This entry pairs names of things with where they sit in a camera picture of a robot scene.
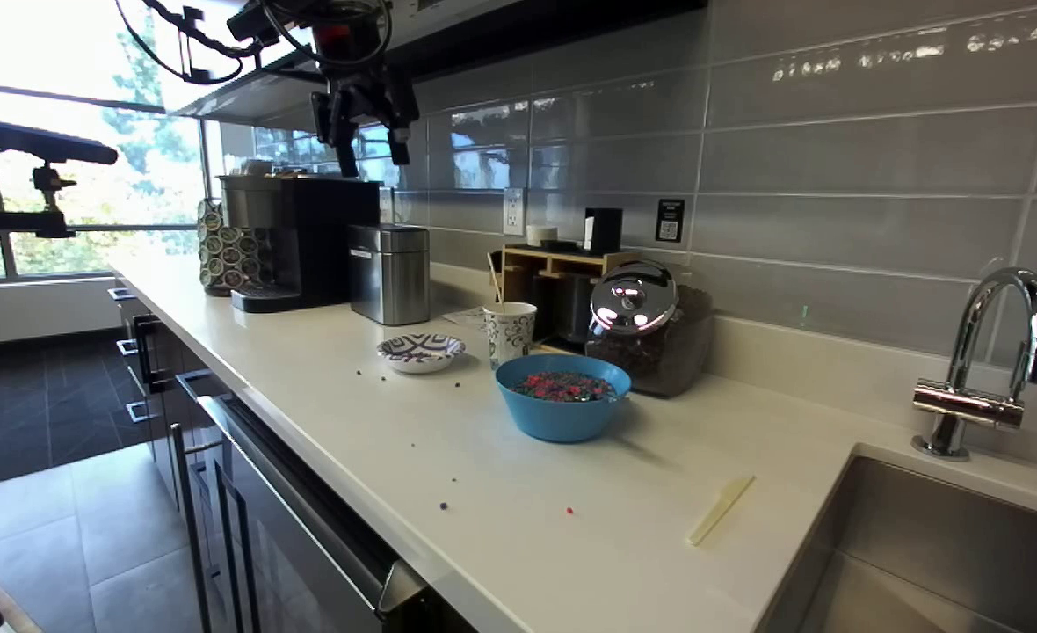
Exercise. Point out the glass jar with chrome lid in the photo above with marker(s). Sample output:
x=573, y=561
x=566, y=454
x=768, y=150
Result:
x=652, y=324

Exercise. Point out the colorful candy pile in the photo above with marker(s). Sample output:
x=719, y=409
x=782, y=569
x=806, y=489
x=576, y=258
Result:
x=566, y=390

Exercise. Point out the dark wall outlet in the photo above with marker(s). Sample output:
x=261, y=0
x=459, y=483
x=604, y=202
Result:
x=670, y=218

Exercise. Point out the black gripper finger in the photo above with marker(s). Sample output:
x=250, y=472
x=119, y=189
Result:
x=397, y=135
x=342, y=135

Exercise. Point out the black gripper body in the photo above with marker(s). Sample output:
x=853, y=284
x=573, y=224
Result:
x=361, y=78

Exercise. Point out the black coffee machine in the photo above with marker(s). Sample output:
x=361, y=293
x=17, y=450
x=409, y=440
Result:
x=303, y=237

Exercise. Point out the patterned bag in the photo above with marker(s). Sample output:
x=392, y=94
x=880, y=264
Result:
x=225, y=254

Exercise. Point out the stainless steel canister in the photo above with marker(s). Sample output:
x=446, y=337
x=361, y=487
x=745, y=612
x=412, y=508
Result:
x=392, y=277

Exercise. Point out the wooden organizer rack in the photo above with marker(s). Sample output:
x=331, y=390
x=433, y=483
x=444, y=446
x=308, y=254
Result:
x=561, y=285

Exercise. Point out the white blue patterned paper plate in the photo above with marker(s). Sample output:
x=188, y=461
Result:
x=418, y=352

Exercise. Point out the patterned paper cup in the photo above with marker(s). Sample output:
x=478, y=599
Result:
x=506, y=327

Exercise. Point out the dishwasher with steel handle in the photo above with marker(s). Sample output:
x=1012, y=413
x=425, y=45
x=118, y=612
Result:
x=280, y=549

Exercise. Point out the blue bowl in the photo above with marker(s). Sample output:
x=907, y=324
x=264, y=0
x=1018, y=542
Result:
x=561, y=419

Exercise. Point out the steel sink basin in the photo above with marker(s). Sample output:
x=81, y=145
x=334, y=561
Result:
x=903, y=554

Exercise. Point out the white chopstick wrapper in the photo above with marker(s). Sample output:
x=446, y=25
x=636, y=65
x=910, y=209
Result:
x=719, y=508

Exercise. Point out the black camera on tripod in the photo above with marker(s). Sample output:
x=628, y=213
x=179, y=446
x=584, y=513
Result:
x=45, y=145

